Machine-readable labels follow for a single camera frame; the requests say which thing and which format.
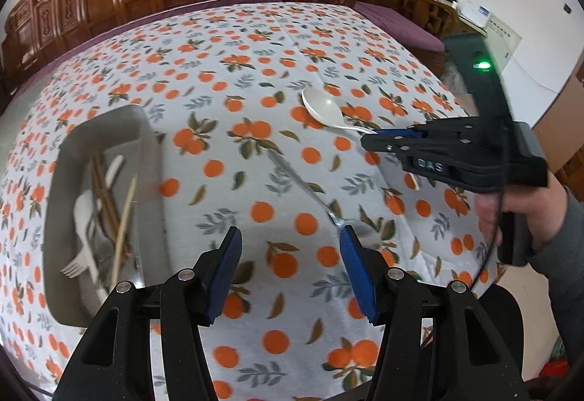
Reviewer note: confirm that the cream plastic fork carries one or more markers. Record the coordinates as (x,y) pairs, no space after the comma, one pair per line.
(77,265)

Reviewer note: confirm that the stainless steel fork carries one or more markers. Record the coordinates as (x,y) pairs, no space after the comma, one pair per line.
(103,252)

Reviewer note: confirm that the orange floral tablecloth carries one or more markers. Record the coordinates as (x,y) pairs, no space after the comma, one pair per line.
(220,87)

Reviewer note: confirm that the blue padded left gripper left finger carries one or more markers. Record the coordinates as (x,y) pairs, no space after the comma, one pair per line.
(112,360)

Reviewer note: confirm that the grey metal rectangular tray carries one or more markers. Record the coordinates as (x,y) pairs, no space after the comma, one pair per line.
(123,131)

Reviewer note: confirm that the small white plastic spoon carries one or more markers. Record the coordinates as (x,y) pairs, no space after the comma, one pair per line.
(324,110)

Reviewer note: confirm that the purple armchair cushion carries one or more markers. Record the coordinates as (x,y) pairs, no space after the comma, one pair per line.
(403,30)

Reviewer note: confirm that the white electrical panel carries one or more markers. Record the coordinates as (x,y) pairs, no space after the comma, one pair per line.
(502,41)

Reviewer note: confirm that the cream plastic chopstick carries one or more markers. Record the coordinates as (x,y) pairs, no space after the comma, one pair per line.
(121,236)

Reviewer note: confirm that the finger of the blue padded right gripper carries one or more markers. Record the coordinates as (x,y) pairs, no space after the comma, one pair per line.
(406,132)
(396,143)

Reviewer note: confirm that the stainless steel spoon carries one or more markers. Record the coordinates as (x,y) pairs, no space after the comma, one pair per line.
(285,167)

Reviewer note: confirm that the purple sofa cushion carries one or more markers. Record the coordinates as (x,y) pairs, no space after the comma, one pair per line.
(145,20)

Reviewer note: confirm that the wooden side table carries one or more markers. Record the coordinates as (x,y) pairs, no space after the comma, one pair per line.
(434,16)

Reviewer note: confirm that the person's right hand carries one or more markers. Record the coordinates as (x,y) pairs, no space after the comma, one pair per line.
(545,210)

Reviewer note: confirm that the large cream plastic spoon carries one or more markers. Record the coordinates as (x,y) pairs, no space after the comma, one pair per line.
(82,217)

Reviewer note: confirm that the white router device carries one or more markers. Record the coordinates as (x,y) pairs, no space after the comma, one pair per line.
(474,13)

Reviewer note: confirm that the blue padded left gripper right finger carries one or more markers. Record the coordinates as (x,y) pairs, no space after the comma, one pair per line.
(438,342)

